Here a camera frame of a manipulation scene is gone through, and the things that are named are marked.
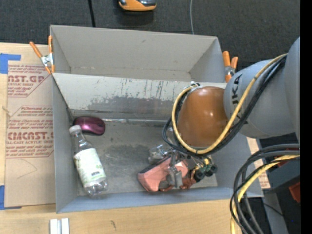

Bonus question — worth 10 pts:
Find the pink soft shoe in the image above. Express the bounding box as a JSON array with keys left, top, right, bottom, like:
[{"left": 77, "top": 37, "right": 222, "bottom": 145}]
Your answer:
[{"left": 137, "top": 156, "right": 197, "bottom": 193}]

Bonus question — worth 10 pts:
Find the clear crumpled plastic thing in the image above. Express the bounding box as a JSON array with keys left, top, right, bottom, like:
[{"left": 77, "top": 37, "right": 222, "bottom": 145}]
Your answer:
[{"left": 148, "top": 144, "right": 170, "bottom": 161}]

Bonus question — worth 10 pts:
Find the grey metal bin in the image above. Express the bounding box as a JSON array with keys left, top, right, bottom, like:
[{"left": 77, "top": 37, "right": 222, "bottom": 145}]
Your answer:
[{"left": 49, "top": 24, "right": 264, "bottom": 214}]

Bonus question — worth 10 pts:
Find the clear plastic bottle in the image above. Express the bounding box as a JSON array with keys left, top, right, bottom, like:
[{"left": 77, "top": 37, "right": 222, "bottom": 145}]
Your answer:
[{"left": 68, "top": 125, "right": 109, "bottom": 196}]

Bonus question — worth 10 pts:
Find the purple computer mouse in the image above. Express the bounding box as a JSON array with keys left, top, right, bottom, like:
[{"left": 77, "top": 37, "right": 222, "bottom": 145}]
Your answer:
[{"left": 73, "top": 116, "right": 106, "bottom": 136}]

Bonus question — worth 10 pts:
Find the brown cardboard board red print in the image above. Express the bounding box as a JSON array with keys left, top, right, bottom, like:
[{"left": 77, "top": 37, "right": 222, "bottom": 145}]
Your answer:
[{"left": 0, "top": 42, "right": 272, "bottom": 211}]

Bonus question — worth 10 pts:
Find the black cylinder on white bracket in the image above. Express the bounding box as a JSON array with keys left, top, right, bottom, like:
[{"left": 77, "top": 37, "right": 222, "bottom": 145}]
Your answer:
[{"left": 194, "top": 163, "right": 218, "bottom": 182}]

